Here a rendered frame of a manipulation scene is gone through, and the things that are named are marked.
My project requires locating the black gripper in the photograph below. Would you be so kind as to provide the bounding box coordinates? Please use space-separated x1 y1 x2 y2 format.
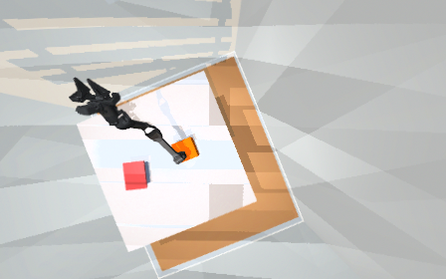
69 78 121 115

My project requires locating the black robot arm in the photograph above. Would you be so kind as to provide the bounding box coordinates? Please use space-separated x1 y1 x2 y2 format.
76 102 187 164

